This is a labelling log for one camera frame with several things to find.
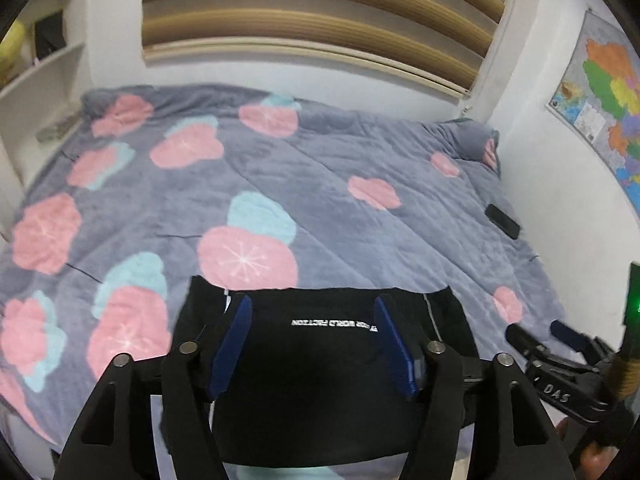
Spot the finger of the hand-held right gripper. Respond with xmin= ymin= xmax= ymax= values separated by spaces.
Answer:
xmin=550 ymin=321 xmax=601 ymax=353
xmin=505 ymin=324 xmax=551 ymax=366

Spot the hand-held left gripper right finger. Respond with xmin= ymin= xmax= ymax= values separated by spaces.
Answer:
xmin=374 ymin=296 xmax=576 ymax=480

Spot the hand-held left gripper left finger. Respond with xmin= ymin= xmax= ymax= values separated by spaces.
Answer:
xmin=52 ymin=294 xmax=254 ymax=480

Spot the black jacket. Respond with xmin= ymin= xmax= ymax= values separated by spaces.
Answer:
xmin=160 ymin=275 xmax=483 ymax=468

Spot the person's right hand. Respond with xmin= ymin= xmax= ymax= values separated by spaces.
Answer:
xmin=555 ymin=416 xmax=621 ymax=480

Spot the black phone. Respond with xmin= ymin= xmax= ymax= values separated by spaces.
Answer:
xmin=485 ymin=204 xmax=522 ymax=240

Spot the grey floral blanket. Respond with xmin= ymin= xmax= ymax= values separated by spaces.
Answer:
xmin=0 ymin=84 xmax=581 ymax=480

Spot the white shelf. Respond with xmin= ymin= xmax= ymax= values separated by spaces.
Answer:
xmin=0 ymin=0 xmax=93 ymax=241

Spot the wooden slatted headboard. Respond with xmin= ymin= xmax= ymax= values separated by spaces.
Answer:
xmin=142 ymin=0 xmax=516 ymax=106

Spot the yellow soft toy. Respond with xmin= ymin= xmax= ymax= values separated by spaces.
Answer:
xmin=0 ymin=20 xmax=27 ymax=86

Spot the colourful wall map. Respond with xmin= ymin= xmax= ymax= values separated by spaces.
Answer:
xmin=547 ymin=9 xmax=640 ymax=221

